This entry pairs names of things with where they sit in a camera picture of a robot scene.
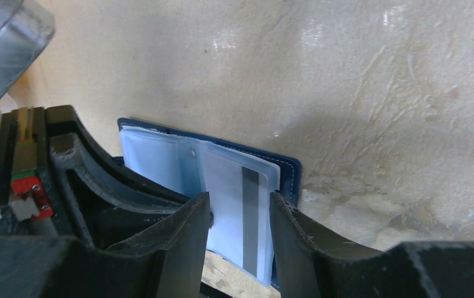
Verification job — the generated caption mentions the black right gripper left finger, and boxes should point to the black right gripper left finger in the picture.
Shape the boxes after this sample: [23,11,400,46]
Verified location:
[0,193,210,297]

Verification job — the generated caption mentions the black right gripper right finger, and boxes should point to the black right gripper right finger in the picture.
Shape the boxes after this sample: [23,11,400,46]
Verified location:
[270,193,474,297]

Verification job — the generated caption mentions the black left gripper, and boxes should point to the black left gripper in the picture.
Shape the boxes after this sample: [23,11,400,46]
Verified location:
[0,105,210,251]

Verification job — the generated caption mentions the white magnetic stripe card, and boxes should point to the white magnetic stripe card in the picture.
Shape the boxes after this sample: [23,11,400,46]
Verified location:
[203,150,280,284]

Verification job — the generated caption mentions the navy blue card holder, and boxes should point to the navy blue card holder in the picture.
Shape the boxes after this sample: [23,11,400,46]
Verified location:
[117,118,302,289]

